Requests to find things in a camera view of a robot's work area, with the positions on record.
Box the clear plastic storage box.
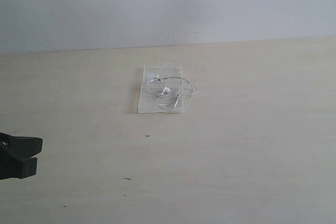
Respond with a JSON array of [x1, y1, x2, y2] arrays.
[[138, 63, 185, 113]]

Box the white wired earphones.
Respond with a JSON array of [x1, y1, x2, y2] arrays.
[[144, 62, 199, 111]]

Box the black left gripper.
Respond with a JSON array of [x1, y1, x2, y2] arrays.
[[1, 133, 43, 180]]

